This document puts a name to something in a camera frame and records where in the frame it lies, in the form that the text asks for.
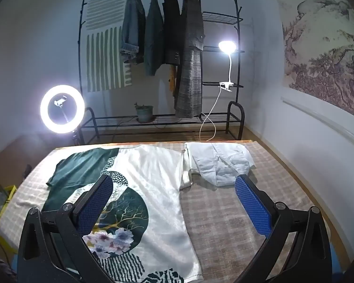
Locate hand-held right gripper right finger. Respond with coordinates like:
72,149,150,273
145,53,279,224
234,174,332,283

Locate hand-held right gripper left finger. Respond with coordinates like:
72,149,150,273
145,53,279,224
16,175,114,283

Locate white green printed t-shirt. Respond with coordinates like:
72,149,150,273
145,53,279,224
43,144,202,283

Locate black metal clothes rack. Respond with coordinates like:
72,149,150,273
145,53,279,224
77,0,247,146

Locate beige plaid blanket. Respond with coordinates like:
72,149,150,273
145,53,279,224
0,140,343,283

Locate white shorts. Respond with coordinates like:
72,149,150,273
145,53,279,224
184,141,257,187

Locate yellow crate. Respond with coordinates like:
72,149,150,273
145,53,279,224
0,180,18,246

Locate potted plant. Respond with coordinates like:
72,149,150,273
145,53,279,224
134,103,154,123

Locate yellow garment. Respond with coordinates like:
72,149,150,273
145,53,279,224
169,64,177,98

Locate grey plaid coat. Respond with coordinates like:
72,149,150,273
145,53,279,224
174,0,206,118

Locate white clip lamp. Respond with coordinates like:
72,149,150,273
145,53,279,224
218,40,236,92

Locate teal jacket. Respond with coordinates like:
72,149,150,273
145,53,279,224
144,0,165,76

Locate blue denim jeans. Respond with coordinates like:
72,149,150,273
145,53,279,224
120,0,146,64

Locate dark coat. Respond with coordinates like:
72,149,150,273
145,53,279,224
162,0,183,65

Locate white lamp cable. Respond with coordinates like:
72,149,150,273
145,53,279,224
200,90,223,142

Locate ring light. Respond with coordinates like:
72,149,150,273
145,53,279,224
40,84,86,146

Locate green striped wall hanging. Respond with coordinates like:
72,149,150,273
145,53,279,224
85,0,133,92

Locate landscape wall mural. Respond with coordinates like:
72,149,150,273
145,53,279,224
279,0,354,118

